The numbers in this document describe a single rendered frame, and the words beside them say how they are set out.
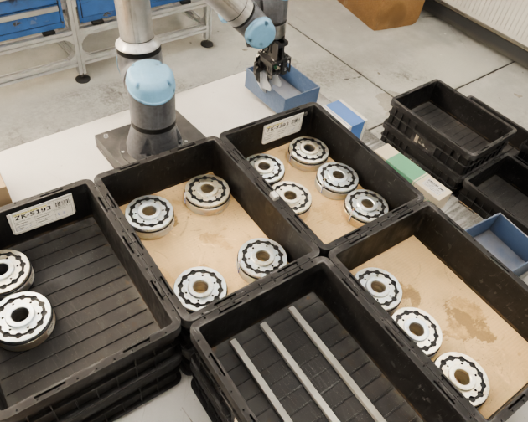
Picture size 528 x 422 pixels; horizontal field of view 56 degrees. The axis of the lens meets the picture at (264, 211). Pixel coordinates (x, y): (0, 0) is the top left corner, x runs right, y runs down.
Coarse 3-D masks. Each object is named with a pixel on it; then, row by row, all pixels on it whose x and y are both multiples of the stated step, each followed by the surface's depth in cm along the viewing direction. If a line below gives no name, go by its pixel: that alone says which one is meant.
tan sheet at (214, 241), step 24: (168, 192) 115; (192, 216) 111; (216, 216) 112; (240, 216) 113; (144, 240) 105; (168, 240) 106; (192, 240) 107; (216, 240) 107; (240, 240) 108; (168, 264) 102; (192, 264) 103; (216, 264) 103; (240, 288) 100
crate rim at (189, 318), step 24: (192, 144) 112; (216, 144) 114; (120, 168) 105; (240, 168) 109; (264, 192) 105; (120, 216) 96; (288, 216) 101; (312, 240) 97; (288, 264) 93; (168, 288) 87
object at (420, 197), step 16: (288, 112) 125; (240, 128) 118; (240, 160) 111; (256, 176) 108; (400, 176) 113; (416, 192) 110; (288, 208) 102; (400, 208) 107; (304, 224) 100; (368, 224) 102; (320, 240) 98; (336, 240) 98
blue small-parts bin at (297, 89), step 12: (252, 72) 160; (288, 72) 169; (300, 72) 164; (252, 84) 163; (288, 84) 170; (300, 84) 167; (312, 84) 162; (264, 96) 160; (276, 96) 156; (288, 96) 165; (300, 96) 156; (312, 96) 160; (276, 108) 158; (288, 108) 156
